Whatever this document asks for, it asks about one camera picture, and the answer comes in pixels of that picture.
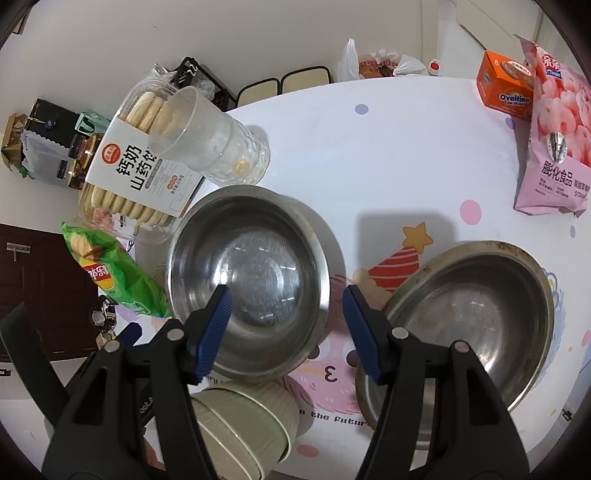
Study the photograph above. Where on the brown cardboard piece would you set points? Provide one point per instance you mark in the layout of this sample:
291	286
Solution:
11	138

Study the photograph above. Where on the orange cardboard box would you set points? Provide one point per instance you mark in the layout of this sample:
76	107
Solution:
503	92

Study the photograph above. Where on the brown glass bottle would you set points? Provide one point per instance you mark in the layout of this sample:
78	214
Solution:
85	150

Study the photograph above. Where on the cream cushioned chair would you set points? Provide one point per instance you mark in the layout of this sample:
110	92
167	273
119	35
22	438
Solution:
258	91
307	79

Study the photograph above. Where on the clear glass cup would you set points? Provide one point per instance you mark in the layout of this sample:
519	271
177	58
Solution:
217	143

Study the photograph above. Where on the dark gift box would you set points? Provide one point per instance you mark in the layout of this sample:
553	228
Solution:
46	113

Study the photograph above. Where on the white plastic bag with food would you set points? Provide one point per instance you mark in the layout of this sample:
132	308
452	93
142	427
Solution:
351	64

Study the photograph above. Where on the red capped bottle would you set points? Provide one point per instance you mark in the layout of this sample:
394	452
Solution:
434	68

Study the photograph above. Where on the ribbed pale green ceramic bowl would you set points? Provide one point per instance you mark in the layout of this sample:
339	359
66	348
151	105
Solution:
272	406

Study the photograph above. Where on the white lace edged bag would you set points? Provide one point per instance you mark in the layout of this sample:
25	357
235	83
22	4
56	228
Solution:
39	152

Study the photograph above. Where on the dark brown wooden cabinet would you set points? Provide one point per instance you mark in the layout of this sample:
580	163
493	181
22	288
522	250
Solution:
41	286

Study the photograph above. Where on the dark bar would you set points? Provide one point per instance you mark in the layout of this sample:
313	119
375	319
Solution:
32	355

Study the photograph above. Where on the green potato chips bag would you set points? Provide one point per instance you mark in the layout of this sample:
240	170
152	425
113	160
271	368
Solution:
120	277

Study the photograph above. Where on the cartoon printed tablecloth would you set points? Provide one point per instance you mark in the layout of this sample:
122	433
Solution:
369	161

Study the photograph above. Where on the clear plastic biscuit box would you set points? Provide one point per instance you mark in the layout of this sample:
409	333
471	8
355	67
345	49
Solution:
134	180

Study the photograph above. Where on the teal cup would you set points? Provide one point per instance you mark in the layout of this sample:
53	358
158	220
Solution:
87	122

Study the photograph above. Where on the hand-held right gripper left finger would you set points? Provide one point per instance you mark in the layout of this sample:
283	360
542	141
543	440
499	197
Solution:
212	332

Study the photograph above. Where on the key bunch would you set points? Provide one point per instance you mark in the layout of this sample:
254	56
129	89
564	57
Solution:
104	318

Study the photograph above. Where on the pink snack bag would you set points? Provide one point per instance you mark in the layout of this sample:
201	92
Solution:
558	152

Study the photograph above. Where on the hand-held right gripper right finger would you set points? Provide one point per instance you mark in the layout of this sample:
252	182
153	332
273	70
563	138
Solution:
362	332

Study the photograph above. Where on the black plastic crate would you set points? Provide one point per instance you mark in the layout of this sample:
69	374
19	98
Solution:
203	76

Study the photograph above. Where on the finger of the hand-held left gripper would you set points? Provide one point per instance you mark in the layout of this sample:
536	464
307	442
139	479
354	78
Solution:
130	332

